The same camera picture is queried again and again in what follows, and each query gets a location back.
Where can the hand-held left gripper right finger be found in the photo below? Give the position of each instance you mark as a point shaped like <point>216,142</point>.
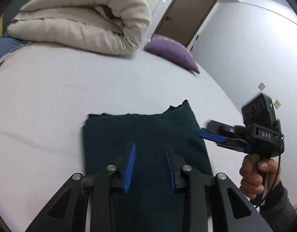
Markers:
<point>169,166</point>

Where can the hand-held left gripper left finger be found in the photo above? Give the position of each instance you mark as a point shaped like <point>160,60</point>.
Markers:
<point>129,166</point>

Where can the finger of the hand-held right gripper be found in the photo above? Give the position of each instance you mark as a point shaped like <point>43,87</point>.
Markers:
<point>232,145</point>
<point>211,135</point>

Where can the dark green sweater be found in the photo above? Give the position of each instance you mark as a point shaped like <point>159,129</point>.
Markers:
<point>143,133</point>

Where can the person's right forearm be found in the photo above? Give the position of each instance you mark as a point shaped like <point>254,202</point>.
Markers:
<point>279,210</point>

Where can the person's right hand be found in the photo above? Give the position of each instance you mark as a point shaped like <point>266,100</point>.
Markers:
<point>250,183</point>

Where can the purple pillow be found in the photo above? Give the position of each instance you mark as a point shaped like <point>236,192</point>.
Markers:
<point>172,52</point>

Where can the white bed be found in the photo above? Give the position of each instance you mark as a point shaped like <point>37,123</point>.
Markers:
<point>54,89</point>

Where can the brown door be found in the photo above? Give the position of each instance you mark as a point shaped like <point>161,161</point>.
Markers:
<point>187,12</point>

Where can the folded beige duvet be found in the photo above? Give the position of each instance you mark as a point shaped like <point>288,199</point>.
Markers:
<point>78,21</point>

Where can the blue pillow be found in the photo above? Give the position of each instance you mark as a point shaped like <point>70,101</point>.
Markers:
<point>5,48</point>

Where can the wall socket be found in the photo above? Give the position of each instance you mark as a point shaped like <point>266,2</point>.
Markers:
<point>261,85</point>
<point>276,103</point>

